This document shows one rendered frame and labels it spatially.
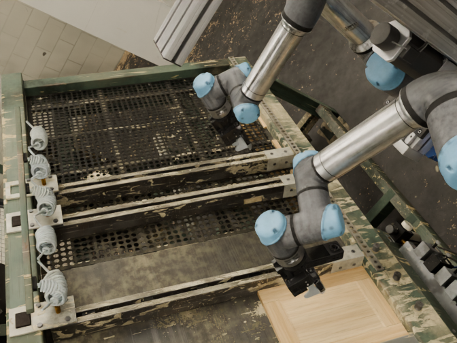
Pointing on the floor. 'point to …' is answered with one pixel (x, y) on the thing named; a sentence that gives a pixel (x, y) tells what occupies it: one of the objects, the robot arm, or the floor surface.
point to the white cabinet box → (115, 21)
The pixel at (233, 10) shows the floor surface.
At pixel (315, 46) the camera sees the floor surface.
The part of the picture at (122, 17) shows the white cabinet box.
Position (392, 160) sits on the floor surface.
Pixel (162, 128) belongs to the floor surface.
